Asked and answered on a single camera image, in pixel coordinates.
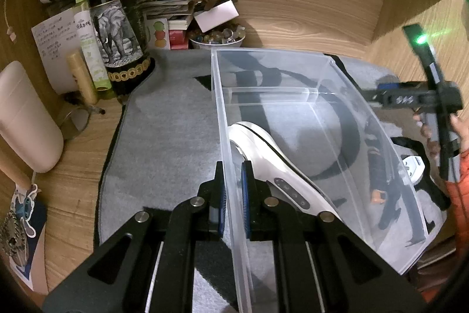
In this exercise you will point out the white bowl of beads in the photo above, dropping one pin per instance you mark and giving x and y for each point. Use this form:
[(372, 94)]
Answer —
[(216, 43)]

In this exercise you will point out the person's right hand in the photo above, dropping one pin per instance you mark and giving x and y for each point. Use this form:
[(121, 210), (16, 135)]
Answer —
[(462, 131)]

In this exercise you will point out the small white cardboard box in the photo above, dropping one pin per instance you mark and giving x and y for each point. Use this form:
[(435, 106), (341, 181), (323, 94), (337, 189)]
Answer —
[(216, 16)]

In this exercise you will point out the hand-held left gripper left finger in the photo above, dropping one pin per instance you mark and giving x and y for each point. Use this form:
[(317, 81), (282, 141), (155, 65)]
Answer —
[(222, 217)]

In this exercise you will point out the clear plastic storage box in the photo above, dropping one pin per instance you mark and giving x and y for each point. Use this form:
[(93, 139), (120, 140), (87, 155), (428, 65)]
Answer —
[(227, 107)]

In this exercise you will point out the grey mat with black pattern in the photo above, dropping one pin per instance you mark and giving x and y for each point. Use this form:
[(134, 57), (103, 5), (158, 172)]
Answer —
[(165, 137)]

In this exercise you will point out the pale pink mug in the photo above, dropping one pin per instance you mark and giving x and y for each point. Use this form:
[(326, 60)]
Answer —
[(25, 115)]

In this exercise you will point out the white charger plug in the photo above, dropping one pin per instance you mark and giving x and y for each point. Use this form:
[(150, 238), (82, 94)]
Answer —
[(414, 168)]

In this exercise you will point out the handwritten paper note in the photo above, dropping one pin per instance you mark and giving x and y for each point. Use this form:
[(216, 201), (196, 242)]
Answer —
[(51, 41)]

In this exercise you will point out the stack of books and papers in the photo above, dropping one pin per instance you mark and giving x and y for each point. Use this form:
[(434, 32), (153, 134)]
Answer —
[(176, 12)]

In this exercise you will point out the green and white spray bottle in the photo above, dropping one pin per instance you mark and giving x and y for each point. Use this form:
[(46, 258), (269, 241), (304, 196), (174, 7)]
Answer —
[(89, 49)]

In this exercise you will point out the clear glass jar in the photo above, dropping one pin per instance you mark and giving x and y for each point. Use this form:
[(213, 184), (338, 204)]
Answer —
[(73, 122)]

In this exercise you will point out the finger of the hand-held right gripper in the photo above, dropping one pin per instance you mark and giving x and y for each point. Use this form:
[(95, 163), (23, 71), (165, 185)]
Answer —
[(399, 96)]

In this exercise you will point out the cartoon sticker card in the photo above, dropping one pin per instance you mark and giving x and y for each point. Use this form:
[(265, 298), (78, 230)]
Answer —
[(22, 225)]

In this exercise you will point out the small yellow tube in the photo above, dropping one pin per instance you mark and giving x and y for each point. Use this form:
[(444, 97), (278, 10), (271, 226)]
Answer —
[(80, 74)]

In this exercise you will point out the white handheld electric device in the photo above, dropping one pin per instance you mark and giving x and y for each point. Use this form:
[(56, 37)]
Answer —
[(263, 151)]

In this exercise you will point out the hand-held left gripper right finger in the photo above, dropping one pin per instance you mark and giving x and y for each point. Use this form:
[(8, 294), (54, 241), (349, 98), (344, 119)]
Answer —
[(244, 203)]

